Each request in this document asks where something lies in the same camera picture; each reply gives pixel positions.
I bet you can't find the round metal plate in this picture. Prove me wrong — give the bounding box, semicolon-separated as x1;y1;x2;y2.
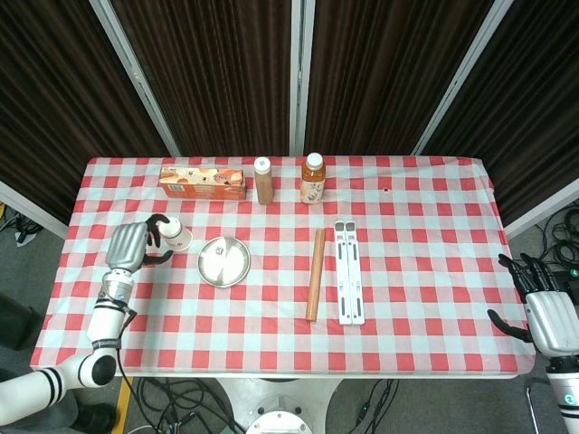
197;236;252;288

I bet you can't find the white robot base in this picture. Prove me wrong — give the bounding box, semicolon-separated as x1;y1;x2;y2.
215;377;346;434

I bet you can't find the black box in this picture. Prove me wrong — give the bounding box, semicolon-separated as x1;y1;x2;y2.
0;293;46;352

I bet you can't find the orange cardboard carton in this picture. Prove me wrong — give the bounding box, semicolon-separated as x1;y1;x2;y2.
157;165;249;202

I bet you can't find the dark brown partition panel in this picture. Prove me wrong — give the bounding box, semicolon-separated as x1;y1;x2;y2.
300;0;517;157
411;0;579;239
0;0;182;236
90;0;304;157

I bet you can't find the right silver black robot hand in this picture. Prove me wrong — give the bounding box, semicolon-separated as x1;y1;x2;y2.
486;252;579;358

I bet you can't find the black device green light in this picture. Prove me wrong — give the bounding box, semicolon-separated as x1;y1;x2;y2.
558;266;579;296

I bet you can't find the white folding laptop stand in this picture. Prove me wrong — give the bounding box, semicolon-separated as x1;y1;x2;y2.
333;220;366;326

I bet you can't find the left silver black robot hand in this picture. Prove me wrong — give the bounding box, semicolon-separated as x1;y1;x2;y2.
104;213;176;273

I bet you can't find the black shoe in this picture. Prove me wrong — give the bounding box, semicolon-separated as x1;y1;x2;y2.
71;403;117;434

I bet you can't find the orange tea bottle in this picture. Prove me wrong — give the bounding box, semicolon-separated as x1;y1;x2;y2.
299;152;327;205

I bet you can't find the red white checkered tablecloth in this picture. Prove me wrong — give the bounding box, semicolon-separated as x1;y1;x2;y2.
29;156;537;376

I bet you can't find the brown bottle white cap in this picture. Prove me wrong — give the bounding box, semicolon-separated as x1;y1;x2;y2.
253;156;275;206

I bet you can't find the black floor cable tangle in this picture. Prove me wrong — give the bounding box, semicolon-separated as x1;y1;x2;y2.
332;378;400;429
121;377;248;434
0;203;40;248
533;212;579;277

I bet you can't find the white paper cup blue band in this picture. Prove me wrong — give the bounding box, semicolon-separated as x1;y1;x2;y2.
158;216;194;252

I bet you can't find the wooden rolling pin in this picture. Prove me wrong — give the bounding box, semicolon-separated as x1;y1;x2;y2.
305;229;327;323

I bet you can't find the grey metal tube frame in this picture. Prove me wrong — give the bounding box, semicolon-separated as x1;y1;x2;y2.
524;381;551;434

